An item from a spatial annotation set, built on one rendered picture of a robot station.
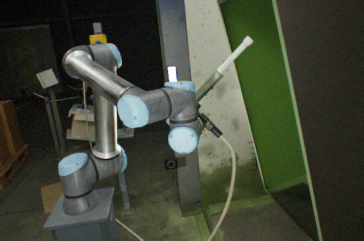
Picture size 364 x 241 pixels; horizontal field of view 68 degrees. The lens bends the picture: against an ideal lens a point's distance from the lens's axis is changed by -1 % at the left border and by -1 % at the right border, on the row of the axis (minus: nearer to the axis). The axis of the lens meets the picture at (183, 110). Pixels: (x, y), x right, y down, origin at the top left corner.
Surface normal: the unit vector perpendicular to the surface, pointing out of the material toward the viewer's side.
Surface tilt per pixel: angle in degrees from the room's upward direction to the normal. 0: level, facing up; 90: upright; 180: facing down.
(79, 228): 90
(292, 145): 90
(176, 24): 90
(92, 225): 90
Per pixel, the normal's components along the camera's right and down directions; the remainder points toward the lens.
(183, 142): -0.16, 0.33
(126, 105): -0.72, 0.24
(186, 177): 0.14, 0.22
